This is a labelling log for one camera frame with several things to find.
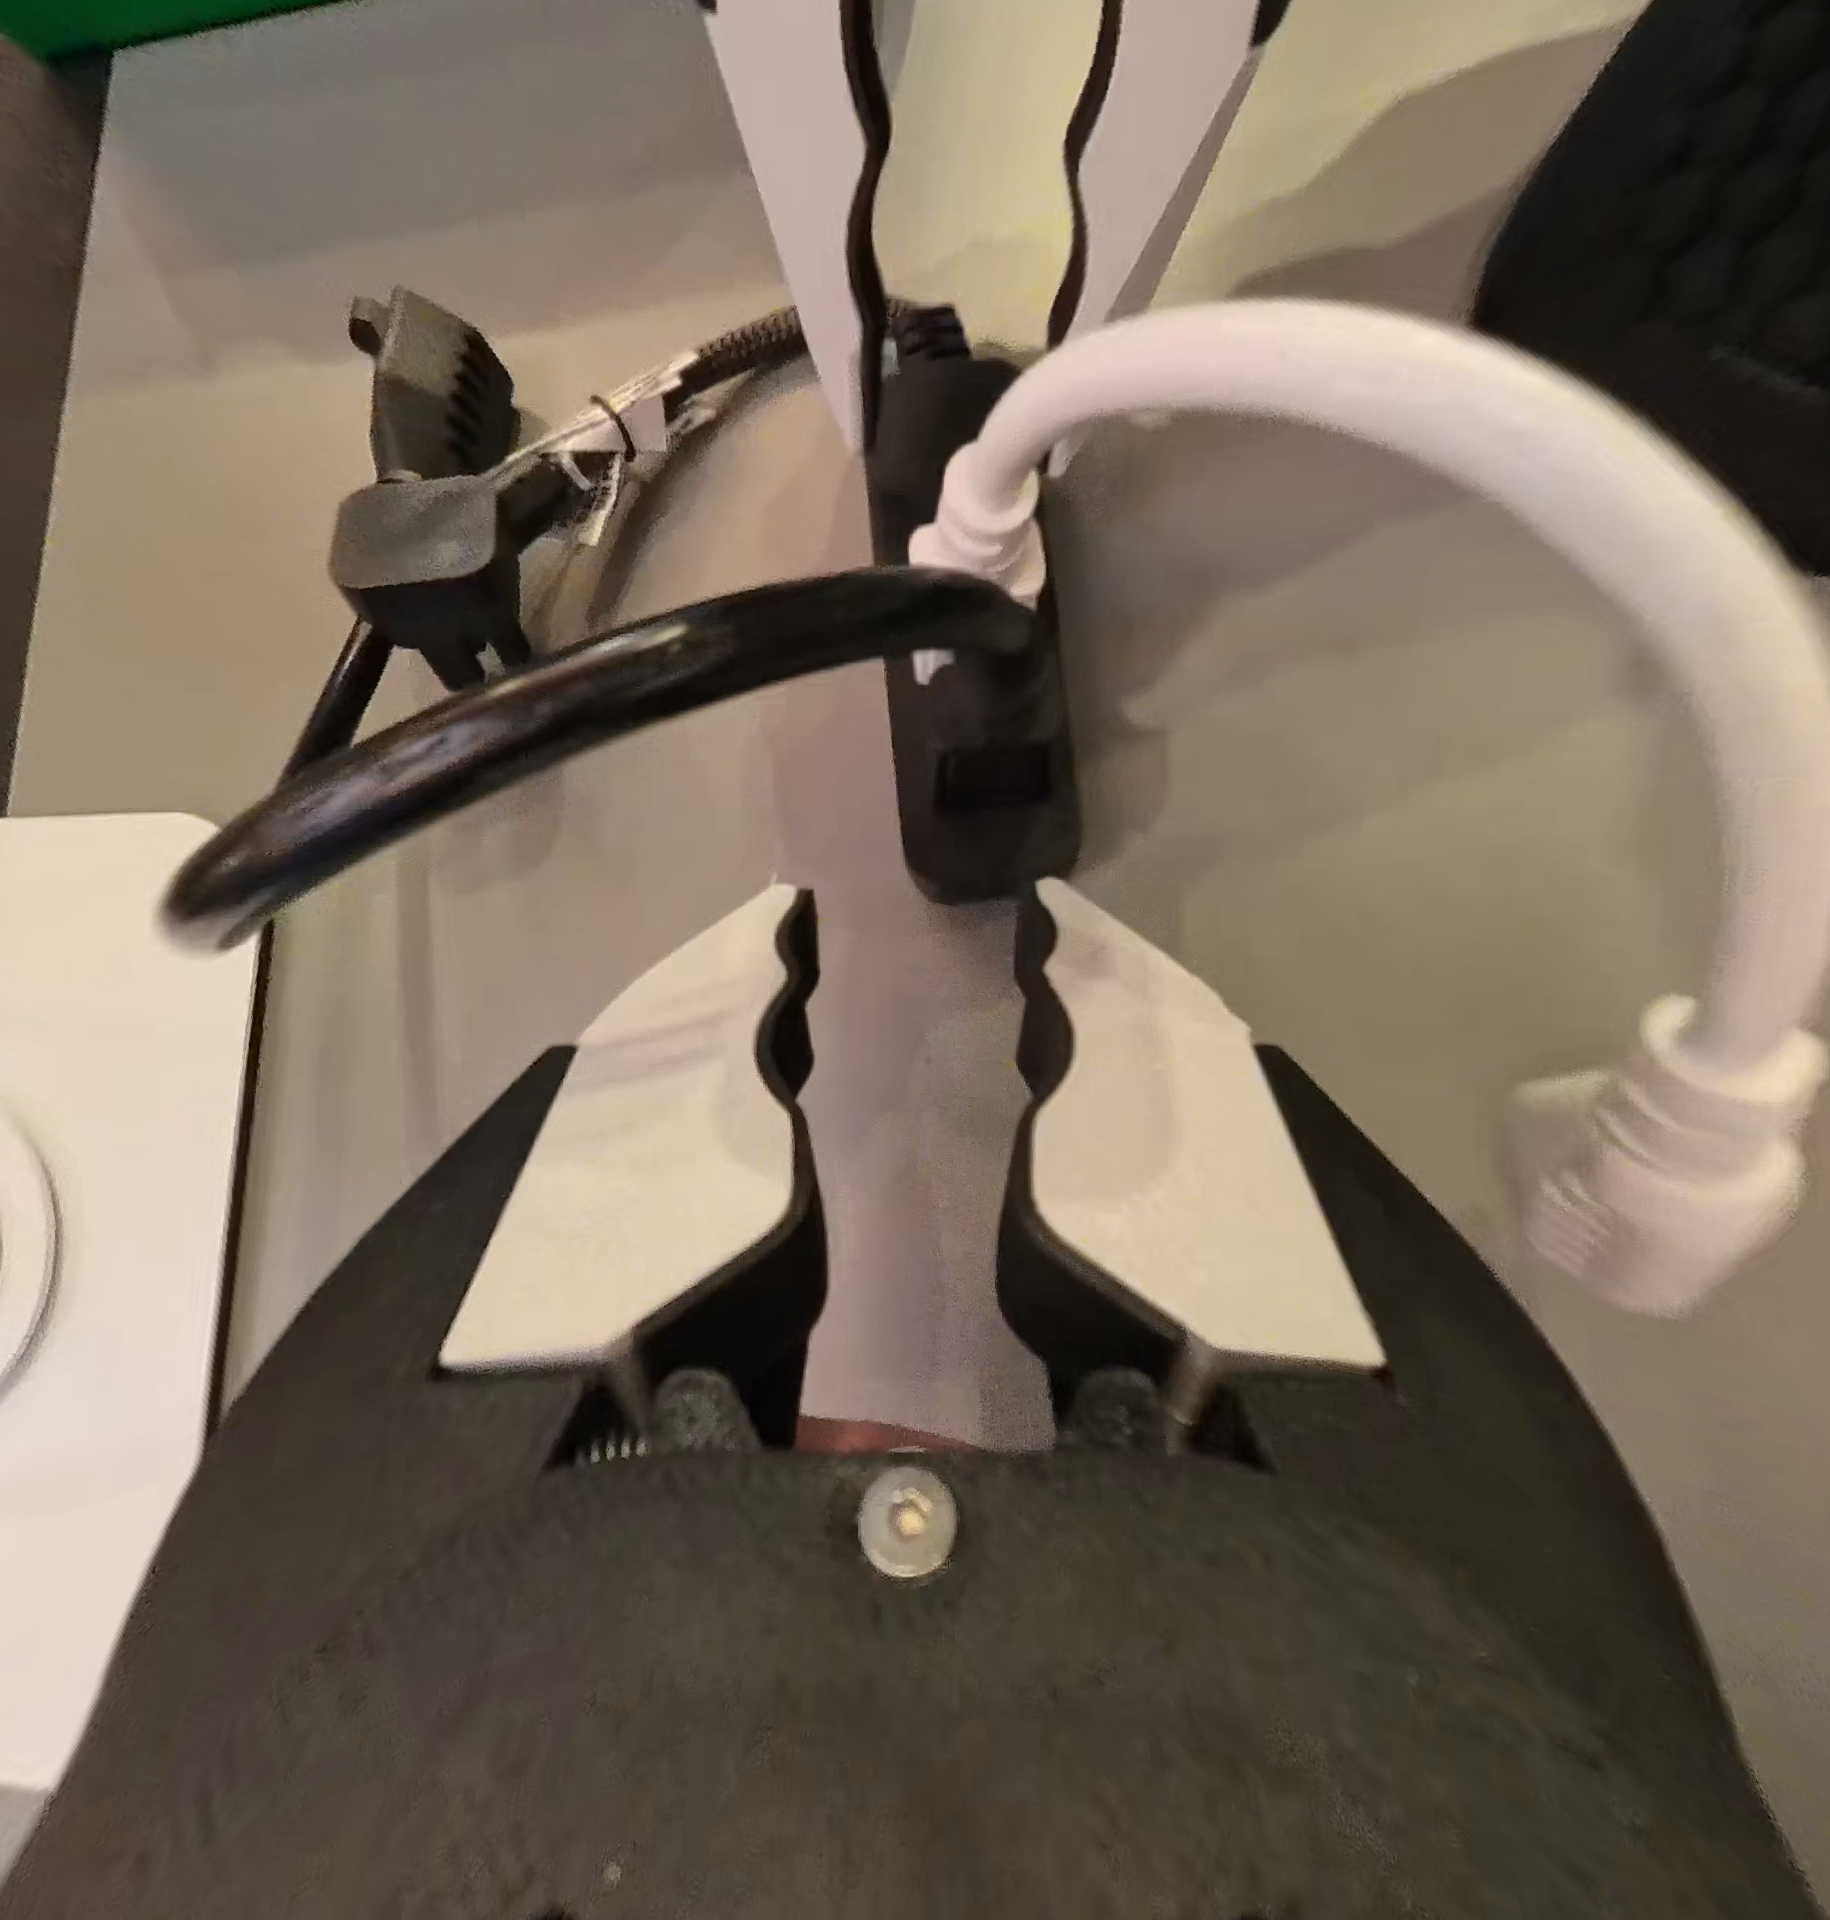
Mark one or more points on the white power plug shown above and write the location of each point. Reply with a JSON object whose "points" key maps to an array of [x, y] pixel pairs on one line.
{"points": [[990, 526]]}

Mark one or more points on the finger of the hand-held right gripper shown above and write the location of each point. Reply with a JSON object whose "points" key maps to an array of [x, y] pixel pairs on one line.
{"points": [[802, 150], [1171, 105]]}

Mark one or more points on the green plastic bin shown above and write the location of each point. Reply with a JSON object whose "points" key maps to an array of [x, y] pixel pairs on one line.
{"points": [[105, 18]]}

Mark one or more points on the black flat strip plug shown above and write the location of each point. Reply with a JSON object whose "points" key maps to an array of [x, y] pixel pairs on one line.
{"points": [[412, 541]]}

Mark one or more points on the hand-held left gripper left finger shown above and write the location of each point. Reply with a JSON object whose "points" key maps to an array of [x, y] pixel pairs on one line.
{"points": [[630, 1200]]}

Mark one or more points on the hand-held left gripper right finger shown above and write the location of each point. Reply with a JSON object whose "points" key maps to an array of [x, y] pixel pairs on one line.
{"points": [[1215, 1200]]}

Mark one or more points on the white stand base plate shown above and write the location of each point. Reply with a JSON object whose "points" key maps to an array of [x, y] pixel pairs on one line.
{"points": [[90, 961]]}

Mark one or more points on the black power strip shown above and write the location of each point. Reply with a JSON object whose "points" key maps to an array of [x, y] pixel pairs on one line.
{"points": [[990, 855]]}

